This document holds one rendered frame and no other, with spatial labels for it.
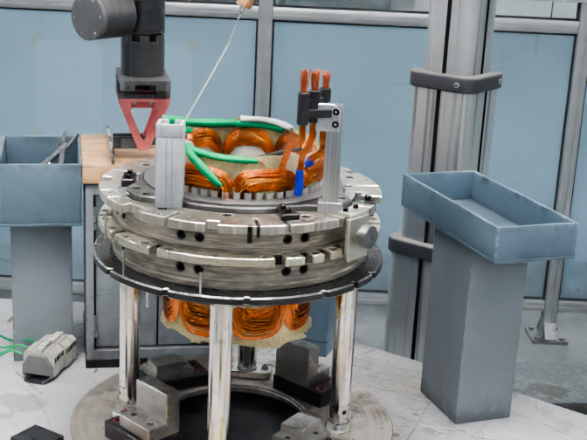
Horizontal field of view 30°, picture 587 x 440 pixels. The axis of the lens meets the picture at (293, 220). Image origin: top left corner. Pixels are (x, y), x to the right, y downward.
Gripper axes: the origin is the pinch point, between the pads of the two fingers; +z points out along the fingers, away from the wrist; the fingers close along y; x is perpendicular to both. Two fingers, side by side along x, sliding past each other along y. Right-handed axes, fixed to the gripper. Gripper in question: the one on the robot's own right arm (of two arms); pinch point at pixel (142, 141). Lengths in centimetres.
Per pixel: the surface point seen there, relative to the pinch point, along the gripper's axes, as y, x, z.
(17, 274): 1.7, -16.7, 17.8
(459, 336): 25.5, 37.3, 19.0
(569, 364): -153, 148, 111
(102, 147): -5.3, -5.1, 2.2
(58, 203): 4.0, -11.1, 7.3
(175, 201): 34.9, 0.7, -2.0
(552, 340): -169, 150, 110
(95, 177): 5.1, -6.4, 3.5
